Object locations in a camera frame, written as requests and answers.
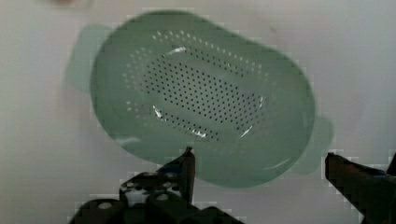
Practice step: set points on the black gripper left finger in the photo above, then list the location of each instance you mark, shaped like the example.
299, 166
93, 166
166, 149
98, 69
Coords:
176, 176

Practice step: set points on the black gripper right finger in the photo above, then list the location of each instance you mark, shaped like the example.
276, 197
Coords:
369, 190

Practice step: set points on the green oval plastic strainer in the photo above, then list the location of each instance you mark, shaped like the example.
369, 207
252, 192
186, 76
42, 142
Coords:
169, 80

